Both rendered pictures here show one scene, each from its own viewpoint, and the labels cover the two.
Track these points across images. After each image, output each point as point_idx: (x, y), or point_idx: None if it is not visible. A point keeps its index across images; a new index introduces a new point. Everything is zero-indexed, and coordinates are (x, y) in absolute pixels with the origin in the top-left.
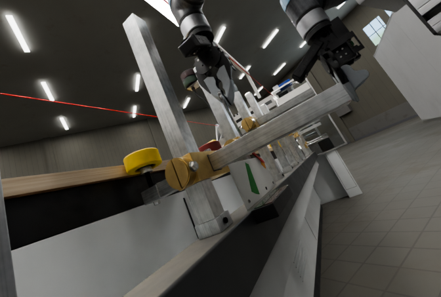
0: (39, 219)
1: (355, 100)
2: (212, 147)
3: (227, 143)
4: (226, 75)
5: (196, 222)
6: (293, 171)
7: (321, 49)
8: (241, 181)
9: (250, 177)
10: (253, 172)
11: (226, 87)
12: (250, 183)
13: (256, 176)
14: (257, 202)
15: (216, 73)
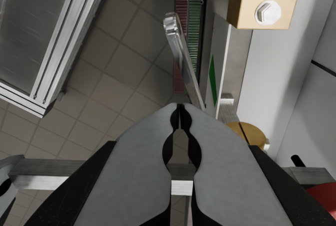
0: None
1: (23, 155)
2: (318, 197)
3: (252, 142)
4: (116, 160)
5: (335, 84)
6: (188, 219)
7: None
8: (218, 38)
9: (213, 79)
10: (211, 104)
11: (157, 124)
12: (213, 66)
13: (210, 104)
14: (208, 47)
15: (161, 210)
